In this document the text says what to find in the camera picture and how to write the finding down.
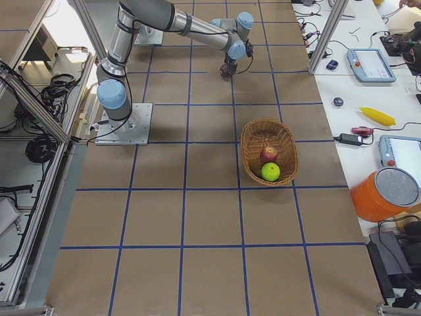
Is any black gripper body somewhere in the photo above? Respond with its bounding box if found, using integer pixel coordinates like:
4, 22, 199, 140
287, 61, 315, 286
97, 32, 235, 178
225, 40, 254, 65

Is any dark red apple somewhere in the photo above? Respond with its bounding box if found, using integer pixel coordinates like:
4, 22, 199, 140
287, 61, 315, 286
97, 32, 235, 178
220, 63, 236, 78

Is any red yellow apple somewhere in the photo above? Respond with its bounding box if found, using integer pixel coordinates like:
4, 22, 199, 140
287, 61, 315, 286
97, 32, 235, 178
260, 145, 278, 164

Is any green apple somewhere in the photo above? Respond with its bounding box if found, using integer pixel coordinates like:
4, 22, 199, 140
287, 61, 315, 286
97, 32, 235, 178
260, 162, 281, 182

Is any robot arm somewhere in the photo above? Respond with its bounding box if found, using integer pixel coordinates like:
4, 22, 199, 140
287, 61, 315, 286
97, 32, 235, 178
97, 1, 254, 134

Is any wicker basket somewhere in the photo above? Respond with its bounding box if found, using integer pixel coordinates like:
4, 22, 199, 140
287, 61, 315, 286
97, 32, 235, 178
241, 118, 298, 186

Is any dark blue pouch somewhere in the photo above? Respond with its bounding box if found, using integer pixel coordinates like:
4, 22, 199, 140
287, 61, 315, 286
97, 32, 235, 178
326, 59, 339, 70

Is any black round puck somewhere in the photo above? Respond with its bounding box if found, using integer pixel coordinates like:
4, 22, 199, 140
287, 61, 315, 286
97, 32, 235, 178
333, 97, 344, 107

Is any teach pendant tablet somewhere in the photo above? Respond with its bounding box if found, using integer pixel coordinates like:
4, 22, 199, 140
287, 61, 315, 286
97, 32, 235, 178
379, 135, 420, 176
346, 49, 396, 83

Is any black power adapter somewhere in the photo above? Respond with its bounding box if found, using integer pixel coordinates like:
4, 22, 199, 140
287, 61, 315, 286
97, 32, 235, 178
334, 133, 372, 146

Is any yellow toy corn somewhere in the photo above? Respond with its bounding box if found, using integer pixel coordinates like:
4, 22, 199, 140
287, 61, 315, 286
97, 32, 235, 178
359, 107, 396, 127

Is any orange cylinder container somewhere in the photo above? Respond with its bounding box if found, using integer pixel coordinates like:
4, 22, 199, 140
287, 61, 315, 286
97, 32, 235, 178
351, 167, 420, 223

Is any aluminium frame post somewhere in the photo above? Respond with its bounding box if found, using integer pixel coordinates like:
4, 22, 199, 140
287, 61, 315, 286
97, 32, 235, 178
308, 0, 349, 75

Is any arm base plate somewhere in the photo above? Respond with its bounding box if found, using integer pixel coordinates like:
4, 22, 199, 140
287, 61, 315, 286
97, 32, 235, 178
134, 25, 163, 46
95, 103, 153, 145

